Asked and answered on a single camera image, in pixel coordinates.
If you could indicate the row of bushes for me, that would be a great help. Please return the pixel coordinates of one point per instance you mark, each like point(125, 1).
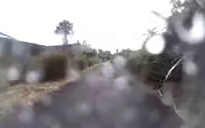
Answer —
point(90, 56)

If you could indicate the grey asphalt path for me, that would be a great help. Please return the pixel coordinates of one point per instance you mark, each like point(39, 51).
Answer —
point(100, 100)

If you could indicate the green hedge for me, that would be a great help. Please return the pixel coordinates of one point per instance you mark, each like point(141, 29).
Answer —
point(141, 65)

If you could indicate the dark green bush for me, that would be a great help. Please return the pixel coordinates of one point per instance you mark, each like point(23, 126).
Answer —
point(55, 66)

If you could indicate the tall tree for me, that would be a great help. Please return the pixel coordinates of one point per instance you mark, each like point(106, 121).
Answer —
point(64, 29)

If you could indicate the dry grass verge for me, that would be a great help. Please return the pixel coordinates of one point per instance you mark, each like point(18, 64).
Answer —
point(20, 96)

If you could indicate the dark leafy tree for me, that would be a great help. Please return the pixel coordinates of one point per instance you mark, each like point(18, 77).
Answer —
point(193, 73)

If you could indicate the grey building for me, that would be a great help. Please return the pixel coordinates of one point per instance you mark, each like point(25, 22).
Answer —
point(10, 50)

